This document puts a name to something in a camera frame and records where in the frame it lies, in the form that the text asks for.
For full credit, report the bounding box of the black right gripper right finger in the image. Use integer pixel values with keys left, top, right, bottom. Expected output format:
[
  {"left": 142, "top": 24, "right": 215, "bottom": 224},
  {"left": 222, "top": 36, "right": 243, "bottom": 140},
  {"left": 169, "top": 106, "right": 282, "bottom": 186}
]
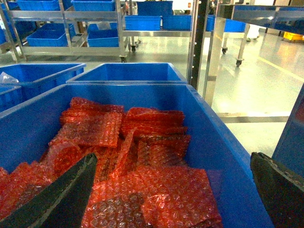
[{"left": 250, "top": 152, "right": 304, "bottom": 228}]

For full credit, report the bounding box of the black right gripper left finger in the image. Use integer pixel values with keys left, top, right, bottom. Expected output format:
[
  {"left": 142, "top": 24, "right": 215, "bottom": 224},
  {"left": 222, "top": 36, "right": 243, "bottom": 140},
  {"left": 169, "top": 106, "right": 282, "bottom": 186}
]
[{"left": 0, "top": 153, "right": 97, "bottom": 228}]

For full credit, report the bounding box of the blue bin with red wrap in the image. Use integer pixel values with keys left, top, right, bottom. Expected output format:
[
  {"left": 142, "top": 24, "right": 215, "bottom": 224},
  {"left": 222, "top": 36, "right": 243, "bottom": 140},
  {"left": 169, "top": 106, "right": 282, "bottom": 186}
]
[{"left": 0, "top": 84, "right": 273, "bottom": 228}]

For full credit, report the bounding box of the blue bin far left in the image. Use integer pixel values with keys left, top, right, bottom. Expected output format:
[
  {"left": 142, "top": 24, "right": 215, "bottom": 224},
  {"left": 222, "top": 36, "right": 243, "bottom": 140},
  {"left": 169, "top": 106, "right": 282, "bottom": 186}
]
[{"left": 0, "top": 63, "right": 86, "bottom": 99}]

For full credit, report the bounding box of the blue bin behind front bin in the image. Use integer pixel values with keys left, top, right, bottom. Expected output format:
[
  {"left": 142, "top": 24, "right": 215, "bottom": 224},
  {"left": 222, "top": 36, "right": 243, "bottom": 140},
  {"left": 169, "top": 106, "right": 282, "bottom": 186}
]
[{"left": 67, "top": 63, "right": 187, "bottom": 84}]

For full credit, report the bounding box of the red bubble wrap pile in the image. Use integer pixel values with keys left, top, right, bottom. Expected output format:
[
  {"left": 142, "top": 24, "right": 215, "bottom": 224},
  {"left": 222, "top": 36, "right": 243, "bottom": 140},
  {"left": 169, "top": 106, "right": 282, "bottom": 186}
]
[{"left": 0, "top": 97, "right": 222, "bottom": 228}]

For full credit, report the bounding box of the stainless steel side table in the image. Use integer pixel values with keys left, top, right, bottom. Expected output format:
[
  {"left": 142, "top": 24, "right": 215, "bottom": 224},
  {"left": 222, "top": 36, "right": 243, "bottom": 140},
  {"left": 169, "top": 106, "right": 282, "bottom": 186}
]
[{"left": 202, "top": 4, "right": 304, "bottom": 123}]

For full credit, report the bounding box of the background steel cart rack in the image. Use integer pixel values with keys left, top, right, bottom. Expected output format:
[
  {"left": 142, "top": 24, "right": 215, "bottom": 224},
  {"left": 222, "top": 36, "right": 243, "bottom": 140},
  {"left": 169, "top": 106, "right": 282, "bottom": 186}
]
[{"left": 0, "top": 0, "right": 136, "bottom": 63}]

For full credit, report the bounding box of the stainless steel flow rack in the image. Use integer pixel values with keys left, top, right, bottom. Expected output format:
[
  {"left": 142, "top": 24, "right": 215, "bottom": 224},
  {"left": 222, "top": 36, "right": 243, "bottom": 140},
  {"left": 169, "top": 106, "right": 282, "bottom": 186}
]
[{"left": 187, "top": 0, "right": 209, "bottom": 90}]

